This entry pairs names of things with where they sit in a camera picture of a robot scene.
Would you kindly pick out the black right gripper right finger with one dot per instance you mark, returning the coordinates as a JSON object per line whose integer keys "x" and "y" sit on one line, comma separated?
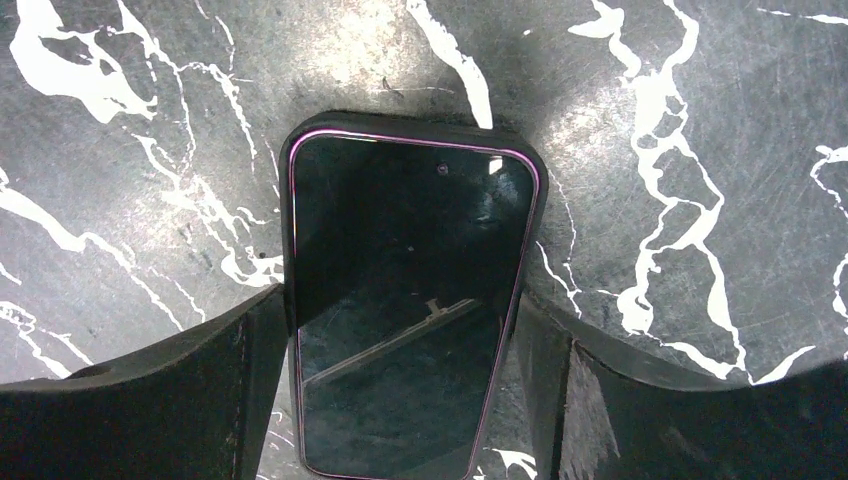
{"x": 599, "y": 408}

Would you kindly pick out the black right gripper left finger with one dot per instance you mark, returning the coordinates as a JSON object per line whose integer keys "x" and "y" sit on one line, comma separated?
{"x": 196, "y": 405}

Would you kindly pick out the black remote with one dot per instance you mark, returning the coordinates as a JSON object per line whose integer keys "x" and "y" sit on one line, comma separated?
{"x": 405, "y": 251}

